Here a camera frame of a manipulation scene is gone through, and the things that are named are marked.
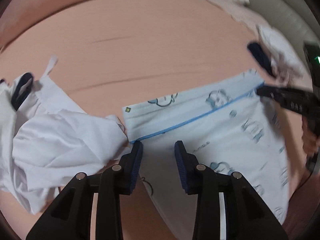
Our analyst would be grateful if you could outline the light blue cartoon pajama pants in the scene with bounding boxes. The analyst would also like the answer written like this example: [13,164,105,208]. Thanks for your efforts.
[123,69,289,239]

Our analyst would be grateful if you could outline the person right hand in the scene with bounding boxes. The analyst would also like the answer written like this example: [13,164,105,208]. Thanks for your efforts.
[302,116,319,157]

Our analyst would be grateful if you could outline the folded white clothes stack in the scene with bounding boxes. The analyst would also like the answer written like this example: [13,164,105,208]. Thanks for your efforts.
[256,24,305,85]

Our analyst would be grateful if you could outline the folded navy garment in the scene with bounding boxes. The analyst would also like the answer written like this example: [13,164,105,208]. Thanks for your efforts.
[247,42,276,79]

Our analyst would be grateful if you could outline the white crumpled clothes pile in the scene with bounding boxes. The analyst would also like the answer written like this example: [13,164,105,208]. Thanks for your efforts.
[1,56,127,214]

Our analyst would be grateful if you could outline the pink round bed sheet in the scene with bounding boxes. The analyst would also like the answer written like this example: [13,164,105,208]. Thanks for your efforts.
[0,0,308,240]

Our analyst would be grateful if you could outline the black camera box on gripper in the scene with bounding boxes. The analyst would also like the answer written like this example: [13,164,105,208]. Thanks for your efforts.
[303,42,320,98]

